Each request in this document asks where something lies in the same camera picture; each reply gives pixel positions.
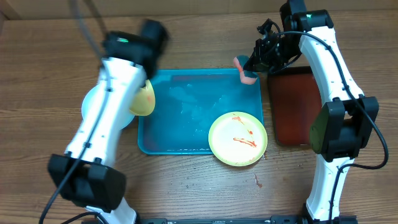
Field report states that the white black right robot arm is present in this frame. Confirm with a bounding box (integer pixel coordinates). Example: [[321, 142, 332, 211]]
[[234, 0, 379, 223]]

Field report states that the light blue plate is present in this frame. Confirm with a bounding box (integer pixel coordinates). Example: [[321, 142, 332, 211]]
[[81, 85, 135, 129]]

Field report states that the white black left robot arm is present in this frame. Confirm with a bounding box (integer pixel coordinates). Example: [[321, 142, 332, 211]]
[[39, 20, 169, 223]]

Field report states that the teal plastic tray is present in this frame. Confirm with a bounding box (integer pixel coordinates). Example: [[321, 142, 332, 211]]
[[137, 68, 264, 155]]

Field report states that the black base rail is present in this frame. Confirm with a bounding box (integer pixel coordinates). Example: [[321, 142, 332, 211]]
[[81, 214, 358, 224]]

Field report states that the black tray with brown water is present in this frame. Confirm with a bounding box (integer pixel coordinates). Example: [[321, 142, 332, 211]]
[[267, 66, 322, 146]]

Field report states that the yellow plate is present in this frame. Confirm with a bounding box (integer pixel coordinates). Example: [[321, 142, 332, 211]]
[[129, 80, 155, 116], [208, 111, 268, 167]]

